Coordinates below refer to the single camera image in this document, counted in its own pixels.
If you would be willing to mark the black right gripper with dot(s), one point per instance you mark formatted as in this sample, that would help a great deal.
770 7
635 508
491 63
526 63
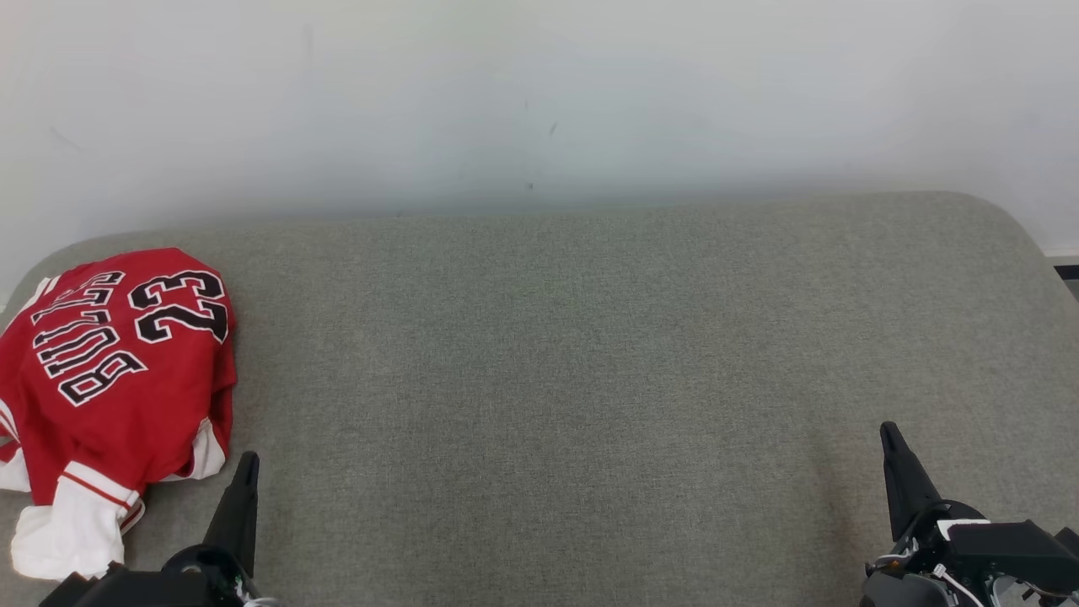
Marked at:
1003 552

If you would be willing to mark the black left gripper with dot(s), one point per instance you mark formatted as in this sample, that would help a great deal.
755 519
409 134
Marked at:
160 586

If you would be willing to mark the red Bulls 23 jersey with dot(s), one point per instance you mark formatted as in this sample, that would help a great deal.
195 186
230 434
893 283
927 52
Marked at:
126 396

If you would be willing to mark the black baseboard strip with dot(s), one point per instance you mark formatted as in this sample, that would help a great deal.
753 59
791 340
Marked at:
1066 271

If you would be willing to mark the grey fabric sofa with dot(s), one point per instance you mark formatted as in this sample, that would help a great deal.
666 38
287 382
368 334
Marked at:
590 379

